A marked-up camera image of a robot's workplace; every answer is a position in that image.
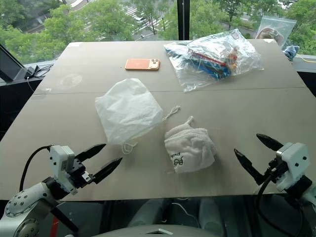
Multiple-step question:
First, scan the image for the clear zip bag blue strip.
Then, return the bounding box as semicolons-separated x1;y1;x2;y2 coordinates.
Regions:
255;16;297;49

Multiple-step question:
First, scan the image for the black device with cables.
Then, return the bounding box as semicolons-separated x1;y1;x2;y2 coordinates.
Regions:
0;44;54;87

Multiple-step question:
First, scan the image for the white fluffy towel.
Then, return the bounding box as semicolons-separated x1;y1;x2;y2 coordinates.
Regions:
164;116;217;174

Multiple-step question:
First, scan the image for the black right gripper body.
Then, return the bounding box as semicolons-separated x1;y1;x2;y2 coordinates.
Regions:
265;158;288;185

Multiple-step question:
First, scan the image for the blue cloth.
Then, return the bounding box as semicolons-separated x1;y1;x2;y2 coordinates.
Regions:
282;45;300;61

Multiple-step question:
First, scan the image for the grey robot torso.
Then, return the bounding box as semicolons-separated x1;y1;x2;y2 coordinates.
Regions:
93;223;205;237

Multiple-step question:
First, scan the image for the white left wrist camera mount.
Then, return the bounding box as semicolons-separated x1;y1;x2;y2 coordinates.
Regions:
48;145;77;195

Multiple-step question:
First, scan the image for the yellow cable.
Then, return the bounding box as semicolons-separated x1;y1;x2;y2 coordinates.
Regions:
293;56;316;64

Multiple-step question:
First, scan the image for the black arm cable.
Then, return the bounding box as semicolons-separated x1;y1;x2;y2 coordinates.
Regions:
19;145;52;192
254;172;304;237

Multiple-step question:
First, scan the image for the black table strut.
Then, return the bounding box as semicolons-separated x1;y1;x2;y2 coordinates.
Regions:
50;206;79;233

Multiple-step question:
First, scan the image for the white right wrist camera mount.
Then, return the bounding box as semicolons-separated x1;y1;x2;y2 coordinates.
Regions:
275;142;311;193

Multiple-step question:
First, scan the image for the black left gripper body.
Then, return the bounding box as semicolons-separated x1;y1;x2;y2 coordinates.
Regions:
66;159;96;190

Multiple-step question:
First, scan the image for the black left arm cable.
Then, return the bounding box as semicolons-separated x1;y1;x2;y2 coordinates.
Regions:
19;145;52;192

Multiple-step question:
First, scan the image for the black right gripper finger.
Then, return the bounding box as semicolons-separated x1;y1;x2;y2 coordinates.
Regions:
256;133;284;151
234;148;266;186

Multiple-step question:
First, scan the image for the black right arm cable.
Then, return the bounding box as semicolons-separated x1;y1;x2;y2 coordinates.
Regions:
254;172;304;237

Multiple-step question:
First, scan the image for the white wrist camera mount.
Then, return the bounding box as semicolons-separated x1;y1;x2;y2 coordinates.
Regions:
275;142;311;193
48;145;77;195

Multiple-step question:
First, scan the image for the clear bag of colourful items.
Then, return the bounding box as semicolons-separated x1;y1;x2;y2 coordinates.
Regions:
163;29;264;93

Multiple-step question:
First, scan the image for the orange smartphone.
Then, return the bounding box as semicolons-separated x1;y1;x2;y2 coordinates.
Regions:
124;58;161;72

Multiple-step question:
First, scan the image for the black window post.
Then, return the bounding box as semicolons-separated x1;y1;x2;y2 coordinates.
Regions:
177;0;191;40

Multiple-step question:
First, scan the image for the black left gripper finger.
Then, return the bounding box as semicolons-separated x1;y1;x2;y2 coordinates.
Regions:
92;157;123;185
75;143;107;163

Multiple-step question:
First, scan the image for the white plastic bag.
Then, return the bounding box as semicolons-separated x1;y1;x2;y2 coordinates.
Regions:
95;78;181;155

